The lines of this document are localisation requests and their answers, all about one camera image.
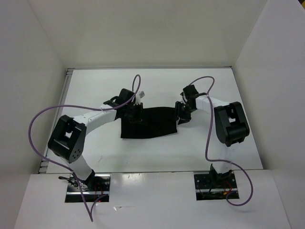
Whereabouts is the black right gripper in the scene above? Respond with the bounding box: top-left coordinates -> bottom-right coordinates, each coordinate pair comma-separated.
172,101 -> 196,125

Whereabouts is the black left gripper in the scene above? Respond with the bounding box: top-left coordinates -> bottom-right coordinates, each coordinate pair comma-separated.
124,102 -> 147,125

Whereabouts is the black skirt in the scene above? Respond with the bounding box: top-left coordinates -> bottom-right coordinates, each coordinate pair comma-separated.
121,107 -> 177,139

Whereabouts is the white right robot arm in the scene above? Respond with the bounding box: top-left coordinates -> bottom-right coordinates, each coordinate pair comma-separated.
175,93 -> 250,187

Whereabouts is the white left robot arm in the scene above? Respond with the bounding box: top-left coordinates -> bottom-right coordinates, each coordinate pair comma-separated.
48,101 -> 143,191

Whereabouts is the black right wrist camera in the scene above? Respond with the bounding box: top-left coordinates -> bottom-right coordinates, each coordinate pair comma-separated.
183,84 -> 207,101

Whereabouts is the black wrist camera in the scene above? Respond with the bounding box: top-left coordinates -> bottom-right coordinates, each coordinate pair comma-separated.
103,88 -> 135,109
183,84 -> 207,101

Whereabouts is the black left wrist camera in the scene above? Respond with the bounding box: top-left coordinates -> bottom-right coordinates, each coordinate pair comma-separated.
103,88 -> 135,109

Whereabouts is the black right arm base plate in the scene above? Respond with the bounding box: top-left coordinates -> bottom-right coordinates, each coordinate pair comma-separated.
193,173 -> 239,201

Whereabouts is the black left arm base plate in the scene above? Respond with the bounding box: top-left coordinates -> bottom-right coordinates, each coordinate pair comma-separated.
59,174 -> 111,203

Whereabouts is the grey aluminium table edge rail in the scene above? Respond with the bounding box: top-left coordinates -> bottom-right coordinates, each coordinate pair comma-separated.
39,68 -> 75,174

